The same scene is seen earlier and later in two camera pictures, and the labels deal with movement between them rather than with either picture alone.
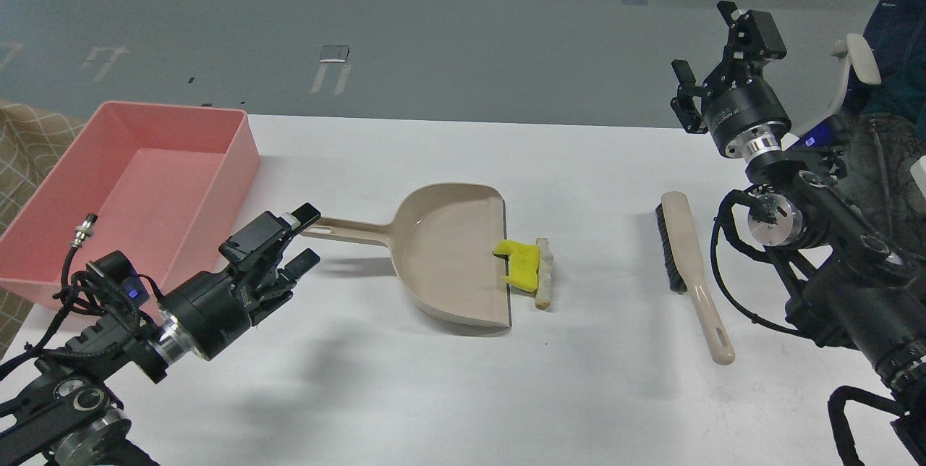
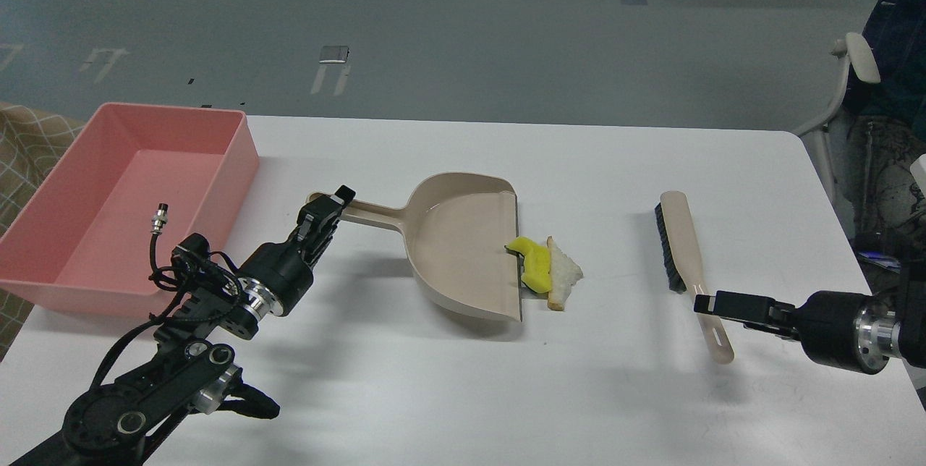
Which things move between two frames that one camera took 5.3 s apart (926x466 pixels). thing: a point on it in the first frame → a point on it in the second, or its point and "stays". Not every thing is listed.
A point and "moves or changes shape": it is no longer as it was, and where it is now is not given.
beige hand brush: x=673 y=222 stays
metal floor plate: x=335 y=53 stays
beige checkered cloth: x=32 y=140 stays
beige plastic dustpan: x=443 y=237 moves or changes shape
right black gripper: x=745 y=115 → x=825 y=322
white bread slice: x=546 y=256 → x=564 y=272
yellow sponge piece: x=524 y=264 moves or changes shape
